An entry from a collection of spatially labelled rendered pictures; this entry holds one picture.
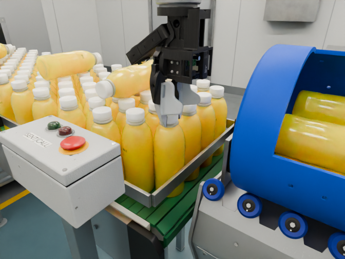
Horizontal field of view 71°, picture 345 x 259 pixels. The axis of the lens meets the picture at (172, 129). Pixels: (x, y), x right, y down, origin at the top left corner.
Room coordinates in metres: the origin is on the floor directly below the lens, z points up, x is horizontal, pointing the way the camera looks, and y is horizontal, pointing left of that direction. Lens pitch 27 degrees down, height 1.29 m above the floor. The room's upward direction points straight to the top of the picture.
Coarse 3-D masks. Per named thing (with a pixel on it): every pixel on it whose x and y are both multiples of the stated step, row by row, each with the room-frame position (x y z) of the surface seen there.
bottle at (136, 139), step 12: (144, 120) 0.46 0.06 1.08; (132, 132) 0.44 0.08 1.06; (144, 132) 0.44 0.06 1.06; (132, 144) 0.43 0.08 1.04; (144, 144) 0.44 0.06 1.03; (132, 156) 0.43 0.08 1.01; (144, 156) 0.43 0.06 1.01; (132, 168) 0.43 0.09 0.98; (144, 168) 0.43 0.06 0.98; (132, 180) 0.43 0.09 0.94; (144, 180) 0.43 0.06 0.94
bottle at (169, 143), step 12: (156, 132) 0.45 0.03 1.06; (168, 132) 0.43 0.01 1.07; (180, 132) 0.44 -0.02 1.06; (156, 144) 0.43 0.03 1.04; (168, 144) 0.42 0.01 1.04; (180, 144) 0.43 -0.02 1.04; (156, 156) 0.44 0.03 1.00; (168, 156) 0.42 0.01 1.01; (180, 156) 0.43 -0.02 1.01; (156, 168) 0.44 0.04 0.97; (168, 168) 0.42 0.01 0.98; (180, 168) 0.43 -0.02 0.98; (156, 180) 0.44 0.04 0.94; (180, 192) 0.43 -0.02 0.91
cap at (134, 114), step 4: (132, 108) 0.48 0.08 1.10; (136, 108) 0.48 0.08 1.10; (140, 108) 0.48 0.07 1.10; (128, 112) 0.46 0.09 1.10; (132, 112) 0.46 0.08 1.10; (136, 112) 0.46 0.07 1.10; (140, 112) 0.46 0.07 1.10; (144, 112) 0.47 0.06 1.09; (128, 116) 0.45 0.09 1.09; (132, 116) 0.44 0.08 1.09; (136, 116) 0.45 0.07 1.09; (140, 116) 0.45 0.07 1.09; (144, 116) 0.46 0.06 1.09; (128, 120) 0.45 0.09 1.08; (132, 120) 0.45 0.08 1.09; (136, 120) 0.45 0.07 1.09; (140, 120) 0.45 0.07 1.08
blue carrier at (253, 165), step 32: (288, 64) 0.36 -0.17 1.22; (320, 64) 0.47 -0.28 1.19; (256, 96) 0.33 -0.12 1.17; (288, 96) 0.31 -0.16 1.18; (256, 128) 0.31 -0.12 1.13; (256, 160) 0.30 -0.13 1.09; (288, 160) 0.28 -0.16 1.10; (256, 192) 0.32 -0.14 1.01; (288, 192) 0.27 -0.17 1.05; (320, 192) 0.25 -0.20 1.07
